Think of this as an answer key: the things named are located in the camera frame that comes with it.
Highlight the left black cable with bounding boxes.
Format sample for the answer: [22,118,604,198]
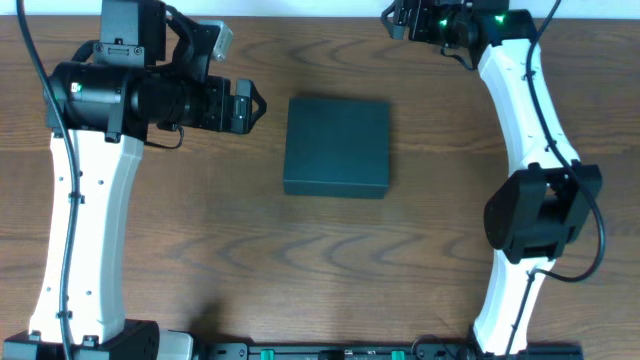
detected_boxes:
[14,0,186,360]

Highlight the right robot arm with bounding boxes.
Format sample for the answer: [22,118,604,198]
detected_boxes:
[381,0,606,359]

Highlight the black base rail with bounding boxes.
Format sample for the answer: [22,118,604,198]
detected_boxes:
[193,342,584,360]

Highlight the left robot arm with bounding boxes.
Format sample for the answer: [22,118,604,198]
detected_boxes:
[3,9,266,359]

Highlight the black gift box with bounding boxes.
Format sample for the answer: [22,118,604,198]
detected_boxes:
[283,97,391,199]

